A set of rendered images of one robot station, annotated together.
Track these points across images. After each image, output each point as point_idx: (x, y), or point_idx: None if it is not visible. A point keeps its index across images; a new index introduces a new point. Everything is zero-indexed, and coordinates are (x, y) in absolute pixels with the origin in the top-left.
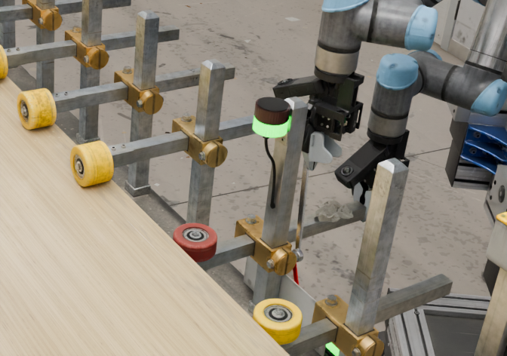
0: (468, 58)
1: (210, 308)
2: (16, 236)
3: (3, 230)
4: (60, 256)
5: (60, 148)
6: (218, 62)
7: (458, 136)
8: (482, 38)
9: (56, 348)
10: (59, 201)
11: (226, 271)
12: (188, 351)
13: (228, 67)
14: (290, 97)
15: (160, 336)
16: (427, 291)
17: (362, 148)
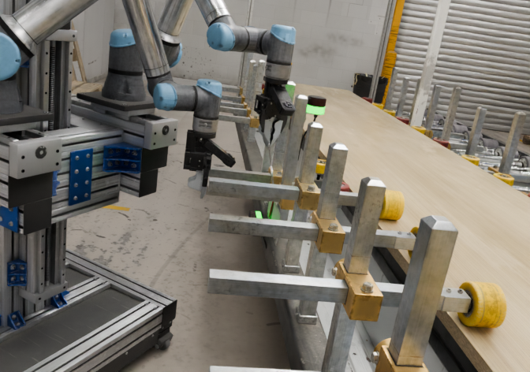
0: (168, 69)
1: (348, 171)
2: (438, 210)
3: (445, 213)
4: (413, 199)
5: None
6: (313, 121)
7: (38, 191)
8: (165, 53)
9: (419, 181)
10: (409, 216)
11: (281, 252)
12: (366, 168)
13: (216, 214)
14: (304, 95)
15: (375, 172)
16: (224, 168)
17: (216, 146)
